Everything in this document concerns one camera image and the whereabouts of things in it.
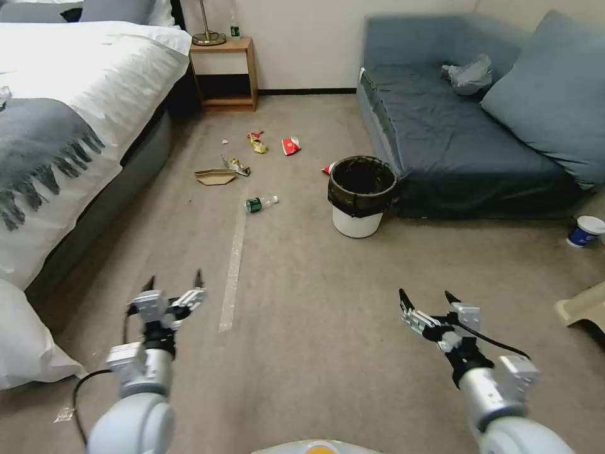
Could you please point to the blue and white paper cup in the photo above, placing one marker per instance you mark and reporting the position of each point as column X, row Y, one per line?
column 582, row 234

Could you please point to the grey bed base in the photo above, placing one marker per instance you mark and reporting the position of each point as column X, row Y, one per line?
column 142, row 163

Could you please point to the white robot front shell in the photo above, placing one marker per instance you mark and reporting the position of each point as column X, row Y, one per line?
column 312, row 447

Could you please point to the crumpled grey plastic bag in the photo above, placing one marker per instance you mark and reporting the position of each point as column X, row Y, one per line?
column 468, row 78

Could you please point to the wooden nightstand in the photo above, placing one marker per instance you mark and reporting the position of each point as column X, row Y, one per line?
column 222, row 47

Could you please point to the crumpled silver foil wrapper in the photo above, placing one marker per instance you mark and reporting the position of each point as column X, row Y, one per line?
column 236, row 166

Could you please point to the black trash bag liner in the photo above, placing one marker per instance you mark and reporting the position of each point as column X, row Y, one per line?
column 340, row 198

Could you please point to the pale grey pillow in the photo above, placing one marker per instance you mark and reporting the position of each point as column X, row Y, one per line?
column 123, row 10

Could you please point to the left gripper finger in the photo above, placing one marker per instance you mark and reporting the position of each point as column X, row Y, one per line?
column 148, row 285
column 194, row 297

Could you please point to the yellow and red wrapper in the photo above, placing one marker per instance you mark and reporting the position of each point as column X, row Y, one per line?
column 259, row 146

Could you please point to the dark headboard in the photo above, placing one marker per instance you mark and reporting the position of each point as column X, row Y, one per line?
column 178, row 12

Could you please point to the grey fringed throw blanket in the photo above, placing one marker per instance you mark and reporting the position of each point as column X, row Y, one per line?
column 33, row 137

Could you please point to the green label plastic bottle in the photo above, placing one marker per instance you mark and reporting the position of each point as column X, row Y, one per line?
column 255, row 204

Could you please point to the white bed duvet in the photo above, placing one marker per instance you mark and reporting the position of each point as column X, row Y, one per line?
column 94, row 61

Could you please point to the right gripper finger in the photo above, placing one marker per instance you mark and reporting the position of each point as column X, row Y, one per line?
column 416, row 319
column 454, row 299

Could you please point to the blue sofa cushion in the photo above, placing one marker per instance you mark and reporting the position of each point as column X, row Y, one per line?
column 553, row 94

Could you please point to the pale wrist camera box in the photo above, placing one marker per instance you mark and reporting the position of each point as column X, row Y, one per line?
column 465, row 318
column 147, row 306

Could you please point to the small clear tape scrap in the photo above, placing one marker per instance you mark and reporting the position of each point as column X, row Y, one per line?
column 65, row 414

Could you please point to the red wrapper scrap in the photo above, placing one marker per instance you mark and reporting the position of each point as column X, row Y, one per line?
column 327, row 169

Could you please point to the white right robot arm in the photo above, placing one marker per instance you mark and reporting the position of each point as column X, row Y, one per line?
column 482, row 397

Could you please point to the white pillow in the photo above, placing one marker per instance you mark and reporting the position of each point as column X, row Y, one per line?
column 23, row 340

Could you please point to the white trash can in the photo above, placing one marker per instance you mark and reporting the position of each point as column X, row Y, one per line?
column 355, row 227

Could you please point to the blue sofa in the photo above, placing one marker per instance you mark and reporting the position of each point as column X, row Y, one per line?
column 449, row 132

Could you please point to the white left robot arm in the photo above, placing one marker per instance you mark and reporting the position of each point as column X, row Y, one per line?
column 137, row 416

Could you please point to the brass lamp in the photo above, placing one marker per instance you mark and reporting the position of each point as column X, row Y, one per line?
column 209, row 38

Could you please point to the brown cardboard piece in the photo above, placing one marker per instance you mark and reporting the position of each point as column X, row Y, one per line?
column 215, row 177

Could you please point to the red and white snack packet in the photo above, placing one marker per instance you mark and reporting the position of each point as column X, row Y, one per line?
column 289, row 146

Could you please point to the beige cardboard tray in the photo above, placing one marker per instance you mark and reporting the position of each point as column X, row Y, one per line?
column 583, row 302

